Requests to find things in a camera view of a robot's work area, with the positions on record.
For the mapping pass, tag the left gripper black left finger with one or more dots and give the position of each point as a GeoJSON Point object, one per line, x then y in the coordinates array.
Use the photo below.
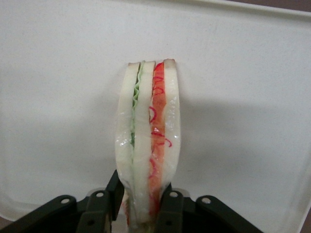
{"type": "Point", "coordinates": [97, 213]}

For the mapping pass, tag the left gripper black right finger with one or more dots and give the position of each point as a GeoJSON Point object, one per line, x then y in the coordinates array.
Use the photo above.
{"type": "Point", "coordinates": [175, 213]}

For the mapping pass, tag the triangle sandwich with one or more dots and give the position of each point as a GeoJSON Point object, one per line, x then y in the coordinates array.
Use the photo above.
{"type": "Point", "coordinates": [143, 145]}

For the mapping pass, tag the beige plastic serving tray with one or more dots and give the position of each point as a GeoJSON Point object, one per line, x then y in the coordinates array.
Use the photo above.
{"type": "Point", "coordinates": [60, 85]}

